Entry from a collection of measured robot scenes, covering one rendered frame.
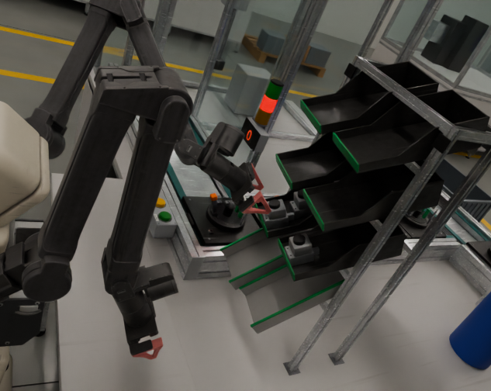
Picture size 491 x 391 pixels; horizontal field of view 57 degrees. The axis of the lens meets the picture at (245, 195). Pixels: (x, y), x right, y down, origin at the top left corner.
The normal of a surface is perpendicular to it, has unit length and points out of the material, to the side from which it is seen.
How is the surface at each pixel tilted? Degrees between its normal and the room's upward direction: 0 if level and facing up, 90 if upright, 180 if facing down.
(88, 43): 50
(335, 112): 25
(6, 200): 90
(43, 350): 0
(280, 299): 45
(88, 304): 0
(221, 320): 0
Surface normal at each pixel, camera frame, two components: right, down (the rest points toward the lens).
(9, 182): 0.33, 0.62
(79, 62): 0.04, -0.15
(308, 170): -0.07, -0.77
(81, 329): 0.34, -0.78
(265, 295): -0.40, -0.65
